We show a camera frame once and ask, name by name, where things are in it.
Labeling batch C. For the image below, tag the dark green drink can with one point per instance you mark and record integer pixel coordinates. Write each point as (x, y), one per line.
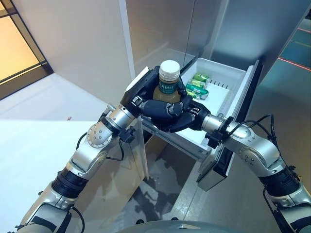
(195, 85)

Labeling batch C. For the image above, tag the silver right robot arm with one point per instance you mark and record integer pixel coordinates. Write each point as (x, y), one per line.
(255, 145)

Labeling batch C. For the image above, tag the tea bottle with white cap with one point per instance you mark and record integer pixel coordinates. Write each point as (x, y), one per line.
(168, 82)

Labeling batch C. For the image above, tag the light green drink can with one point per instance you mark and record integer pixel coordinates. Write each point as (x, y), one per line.
(198, 93)
(201, 77)

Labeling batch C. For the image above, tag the stainless steel fridge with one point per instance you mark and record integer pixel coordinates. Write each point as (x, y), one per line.
(230, 29)

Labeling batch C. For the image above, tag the white tall cabinet panel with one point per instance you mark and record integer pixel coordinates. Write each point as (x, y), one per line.
(85, 48)

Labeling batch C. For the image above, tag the silver robot torso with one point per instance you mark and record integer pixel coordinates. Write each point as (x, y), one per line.
(182, 224)

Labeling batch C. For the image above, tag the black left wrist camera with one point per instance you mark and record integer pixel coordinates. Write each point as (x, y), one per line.
(127, 134)

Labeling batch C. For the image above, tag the black framed window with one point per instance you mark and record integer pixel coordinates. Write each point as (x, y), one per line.
(14, 48)

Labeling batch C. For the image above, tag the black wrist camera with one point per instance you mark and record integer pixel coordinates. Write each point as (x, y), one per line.
(127, 134)
(215, 139)

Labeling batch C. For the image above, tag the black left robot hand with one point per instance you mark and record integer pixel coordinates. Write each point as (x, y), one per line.
(138, 87)

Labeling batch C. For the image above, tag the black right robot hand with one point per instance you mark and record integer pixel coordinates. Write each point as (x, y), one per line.
(194, 116)

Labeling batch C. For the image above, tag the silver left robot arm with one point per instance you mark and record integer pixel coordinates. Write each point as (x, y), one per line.
(85, 157)

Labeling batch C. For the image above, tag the white fridge drawer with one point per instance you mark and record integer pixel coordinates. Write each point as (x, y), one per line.
(218, 104)

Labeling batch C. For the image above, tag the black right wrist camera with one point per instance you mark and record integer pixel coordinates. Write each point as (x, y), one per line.
(215, 139)

